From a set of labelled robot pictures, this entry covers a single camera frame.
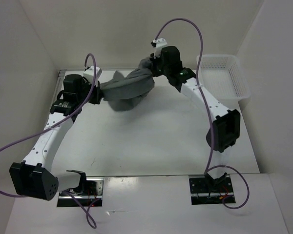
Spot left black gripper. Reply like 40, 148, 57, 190
77, 78, 103, 105

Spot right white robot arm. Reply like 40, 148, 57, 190
150, 42, 241, 192

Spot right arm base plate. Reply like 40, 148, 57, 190
188, 174, 236, 205

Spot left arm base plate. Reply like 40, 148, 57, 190
57, 176, 104, 208

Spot white plastic basket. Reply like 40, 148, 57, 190
199, 54, 251, 101

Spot purple cable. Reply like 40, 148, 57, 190
0, 53, 98, 230
154, 19, 250, 210

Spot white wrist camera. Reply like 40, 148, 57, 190
151, 38, 167, 58
83, 65, 102, 83

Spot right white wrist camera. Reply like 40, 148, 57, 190
151, 38, 167, 58

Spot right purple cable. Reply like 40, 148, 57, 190
154, 19, 250, 210

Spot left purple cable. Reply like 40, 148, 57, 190
0, 53, 98, 230

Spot grey shorts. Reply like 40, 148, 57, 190
100, 57, 155, 112

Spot aluminium table edge rail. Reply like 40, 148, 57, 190
29, 69, 66, 177

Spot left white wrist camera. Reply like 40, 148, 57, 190
83, 65, 102, 83

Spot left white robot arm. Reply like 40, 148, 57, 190
9, 68, 103, 200

